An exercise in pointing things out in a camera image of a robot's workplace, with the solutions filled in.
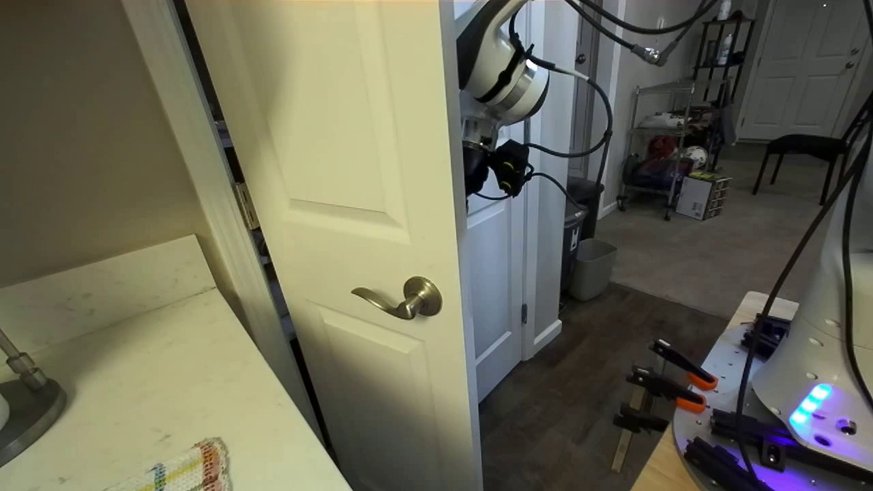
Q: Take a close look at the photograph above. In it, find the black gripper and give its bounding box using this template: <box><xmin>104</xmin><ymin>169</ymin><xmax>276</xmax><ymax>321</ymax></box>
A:
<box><xmin>461</xmin><ymin>119</ymin><xmax>498</xmax><ymax>199</ymax></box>

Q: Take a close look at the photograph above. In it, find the white panelled closet door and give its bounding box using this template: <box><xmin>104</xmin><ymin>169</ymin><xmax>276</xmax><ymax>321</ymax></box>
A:
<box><xmin>450</xmin><ymin>0</ymin><xmax>531</xmax><ymax>402</ymax></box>
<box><xmin>184</xmin><ymin>0</ymin><xmax>484</xmax><ymax>491</ymax></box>

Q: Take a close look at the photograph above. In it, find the silver lever door handle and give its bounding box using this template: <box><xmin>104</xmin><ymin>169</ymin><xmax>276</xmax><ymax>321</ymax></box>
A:
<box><xmin>348</xmin><ymin>273</ymin><xmax>445</xmax><ymax>321</ymax></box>

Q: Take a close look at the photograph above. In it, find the white room door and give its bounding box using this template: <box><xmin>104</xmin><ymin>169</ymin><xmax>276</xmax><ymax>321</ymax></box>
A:
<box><xmin>733</xmin><ymin>0</ymin><xmax>873</xmax><ymax>141</ymax></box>

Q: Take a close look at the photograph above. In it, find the black waste bin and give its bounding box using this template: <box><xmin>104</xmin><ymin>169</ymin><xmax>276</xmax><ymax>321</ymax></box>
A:
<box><xmin>565</xmin><ymin>175</ymin><xmax>606</xmax><ymax>240</ymax></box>

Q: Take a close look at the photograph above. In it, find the silver lidded waste bin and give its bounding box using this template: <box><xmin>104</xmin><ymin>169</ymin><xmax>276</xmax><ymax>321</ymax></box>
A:
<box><xmin>561</xmin><ymin>199</ymin><xmax>591</xmax><ymax>295</ymax></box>

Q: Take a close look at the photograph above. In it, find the grey plastic waste bin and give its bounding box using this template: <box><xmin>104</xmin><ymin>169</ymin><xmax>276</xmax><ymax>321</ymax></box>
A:
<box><xmin>570</xmin><ymin>236</ymin><xmax>620</xmax><ymax>301</ymax></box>

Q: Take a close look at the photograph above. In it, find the white storage box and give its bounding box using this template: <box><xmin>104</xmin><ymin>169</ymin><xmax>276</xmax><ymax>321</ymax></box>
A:
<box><xmin>677</xmin><ymin>169</ymin><xmax>733</xmax><ymax>222</ymax></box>

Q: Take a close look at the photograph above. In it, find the black shelf rack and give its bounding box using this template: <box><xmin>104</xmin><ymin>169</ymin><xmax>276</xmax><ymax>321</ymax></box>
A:
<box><xmin>689</xmin><ymin>8</ymin><xmax>759</xmax><ymax>146</ymax></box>

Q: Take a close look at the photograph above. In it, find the black clamp orange tip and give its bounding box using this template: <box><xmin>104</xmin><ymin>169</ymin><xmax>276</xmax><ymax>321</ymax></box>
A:
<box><xmin>650</xmin><ymin>334</ymin><xmax>720</xmax><ymax>392</ymax></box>
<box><xmin>626</xmin><ymin>364</ymin><xmax>708</xmax><ymax>416</ymax></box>

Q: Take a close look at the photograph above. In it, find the black bar clamp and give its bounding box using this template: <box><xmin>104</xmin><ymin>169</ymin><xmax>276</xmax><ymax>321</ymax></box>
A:
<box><xmin>609</xmin><ymin>379</ymin><xmax>670</xmax><ymax>473</ymax></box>

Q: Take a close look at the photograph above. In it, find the metal robot mounting plate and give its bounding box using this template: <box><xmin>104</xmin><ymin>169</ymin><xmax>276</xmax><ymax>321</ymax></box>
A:
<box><xmin>670</xmin><ymin>315</ymin><xmax>873</xmax><ymax>491</ymax></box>

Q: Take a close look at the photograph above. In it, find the black chair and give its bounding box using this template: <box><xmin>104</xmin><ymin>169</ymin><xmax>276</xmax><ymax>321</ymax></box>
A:
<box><xmin>750</xmin><ymin>131</ymin><xmax>853</xmax><ymax>205</ymax></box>

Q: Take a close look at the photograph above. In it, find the black table clamp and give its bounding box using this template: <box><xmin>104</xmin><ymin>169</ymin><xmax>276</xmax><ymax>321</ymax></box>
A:
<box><xmin>681</xmin><ymin>432</ymin><xmax>778</xmax><ymax>491</ymax></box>
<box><xmin>708</xmin><ymin>407</ymin><xmax>873</xmax><ymax>486</ymax></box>

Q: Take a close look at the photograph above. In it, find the colourful printed strip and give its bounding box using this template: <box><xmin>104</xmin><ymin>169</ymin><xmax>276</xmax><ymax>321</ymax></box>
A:
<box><xmin>105</xmin><ymin>435</ymin><xmax>231</xmax><ymax>491</ymax></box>

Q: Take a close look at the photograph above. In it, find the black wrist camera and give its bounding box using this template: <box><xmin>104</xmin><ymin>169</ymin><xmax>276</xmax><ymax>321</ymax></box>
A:
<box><xmin>487</xmin><ymin>136</ymin><xmax>536</xmax><ymax>199</ymax></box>

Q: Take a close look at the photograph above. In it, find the metal wire utility cart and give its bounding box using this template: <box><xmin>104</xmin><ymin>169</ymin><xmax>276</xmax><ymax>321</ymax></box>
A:
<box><xmin>620</xmin><ymin>79</ymin><xmax>720</xmax><ymax>221</ymax></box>

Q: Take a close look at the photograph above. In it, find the white door frame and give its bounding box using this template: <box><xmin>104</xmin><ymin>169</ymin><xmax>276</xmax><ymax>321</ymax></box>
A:
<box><xmin>116</xmin><ymin>0</ymin><xmax>566</xmax><ymax>438</ymax></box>

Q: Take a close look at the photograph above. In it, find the black base cable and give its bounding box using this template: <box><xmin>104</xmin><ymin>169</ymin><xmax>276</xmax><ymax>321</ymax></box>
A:
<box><xmin>738</xmin><ymin>89</ymin><xmax>873</xmax><ymax>420</ymax></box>
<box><xmin>836</xmin><ymin>153</ymin><xmax>873</xmax><ymax>415</ymax></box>

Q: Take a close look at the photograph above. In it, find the black cable connector block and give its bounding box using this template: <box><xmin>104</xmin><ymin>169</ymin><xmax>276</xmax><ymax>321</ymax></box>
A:
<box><xmin>738</xmin><ymin>314</ymin><xmax>790</xmax><ymax>360</ymax></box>

